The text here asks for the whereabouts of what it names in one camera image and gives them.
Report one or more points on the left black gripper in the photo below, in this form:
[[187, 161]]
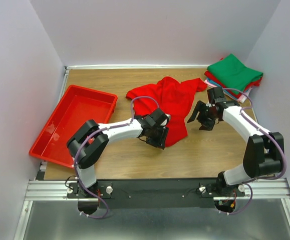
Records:
[[161, 142]]

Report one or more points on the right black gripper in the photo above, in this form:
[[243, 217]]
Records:
[[207, 125]]

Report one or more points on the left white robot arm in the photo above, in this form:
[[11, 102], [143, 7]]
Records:
[[90, 140]]

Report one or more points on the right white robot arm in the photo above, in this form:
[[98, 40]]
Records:
[[264, 156]]

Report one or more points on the blue folded t shirt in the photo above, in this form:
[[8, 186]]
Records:
[[212, 83]]

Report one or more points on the pink folded t shirt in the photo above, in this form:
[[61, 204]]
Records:
[[241, 97]]

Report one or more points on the green folded t shirt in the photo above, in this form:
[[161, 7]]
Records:
[[232, 73]]

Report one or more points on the red plastic tray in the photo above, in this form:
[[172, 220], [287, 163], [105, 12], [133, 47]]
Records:
[[77, 105]]

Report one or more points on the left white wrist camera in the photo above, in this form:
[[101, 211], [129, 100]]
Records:
[[166, 121]]

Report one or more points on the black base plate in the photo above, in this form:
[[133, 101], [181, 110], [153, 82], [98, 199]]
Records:
[[153, 194]]

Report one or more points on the aluminium frame rail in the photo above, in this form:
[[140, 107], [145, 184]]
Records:
[[142, 209]]

